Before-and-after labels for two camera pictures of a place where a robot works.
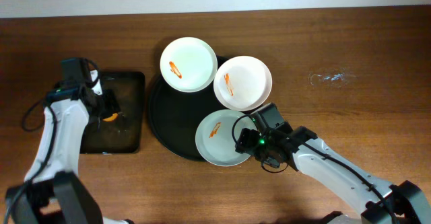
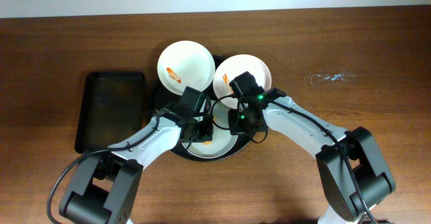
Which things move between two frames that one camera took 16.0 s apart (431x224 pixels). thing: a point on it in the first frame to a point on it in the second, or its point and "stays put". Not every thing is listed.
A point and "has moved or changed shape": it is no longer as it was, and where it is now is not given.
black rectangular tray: x=124 y=135 stays put
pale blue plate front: x=214 y=138 has moved or changed shape
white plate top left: x=188 y=64 stays put
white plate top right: x=242 y=83 stays put
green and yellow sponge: x=112 y=118 to x=208 y=142
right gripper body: x=245 y=142 to x=236 y=124
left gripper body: x=110 y=106 to x=203 y=132
